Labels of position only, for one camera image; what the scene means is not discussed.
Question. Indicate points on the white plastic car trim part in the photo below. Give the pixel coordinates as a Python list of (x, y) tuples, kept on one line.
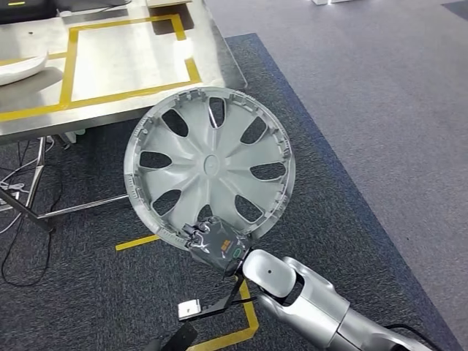
[(18, 70)]

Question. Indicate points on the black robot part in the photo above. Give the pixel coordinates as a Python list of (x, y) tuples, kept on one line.
[(179, 339)]

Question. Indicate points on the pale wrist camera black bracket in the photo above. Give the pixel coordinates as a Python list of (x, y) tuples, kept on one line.
[(189, 310)]

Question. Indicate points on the silver plastic wheel hubcap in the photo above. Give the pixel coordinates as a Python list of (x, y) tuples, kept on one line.
[(210, 164)]

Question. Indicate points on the yellow floor tape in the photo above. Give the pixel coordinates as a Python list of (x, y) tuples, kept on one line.
[(251, 317)]

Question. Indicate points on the white power strip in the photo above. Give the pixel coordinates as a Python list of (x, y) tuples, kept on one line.
[(7, 201)]

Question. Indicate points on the yellow tape on workbench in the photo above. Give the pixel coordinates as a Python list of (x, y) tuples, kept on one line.
[(67, 72)]

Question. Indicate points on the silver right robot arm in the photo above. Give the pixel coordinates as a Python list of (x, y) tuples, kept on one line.
[(310, 305)]

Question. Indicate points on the stainless steel workbench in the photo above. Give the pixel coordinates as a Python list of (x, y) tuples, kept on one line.
[(127, 58)]

